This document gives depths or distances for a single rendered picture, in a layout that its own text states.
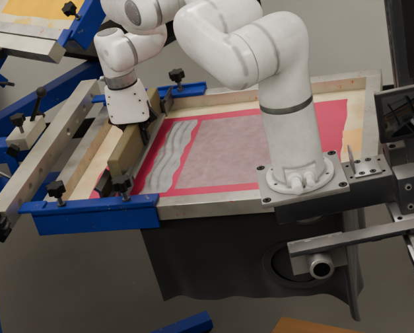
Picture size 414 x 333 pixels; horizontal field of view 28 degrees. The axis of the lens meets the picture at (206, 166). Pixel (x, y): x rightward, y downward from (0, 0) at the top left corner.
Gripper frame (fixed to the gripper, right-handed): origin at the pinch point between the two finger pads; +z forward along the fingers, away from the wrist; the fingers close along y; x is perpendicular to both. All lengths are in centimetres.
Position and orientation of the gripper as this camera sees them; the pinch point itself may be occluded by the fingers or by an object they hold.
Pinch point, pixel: (138, 136)
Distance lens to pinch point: 210.9
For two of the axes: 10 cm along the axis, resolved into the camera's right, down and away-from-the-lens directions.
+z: 2.1, 8.5, 4.9
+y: 9.6, -0.9, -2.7
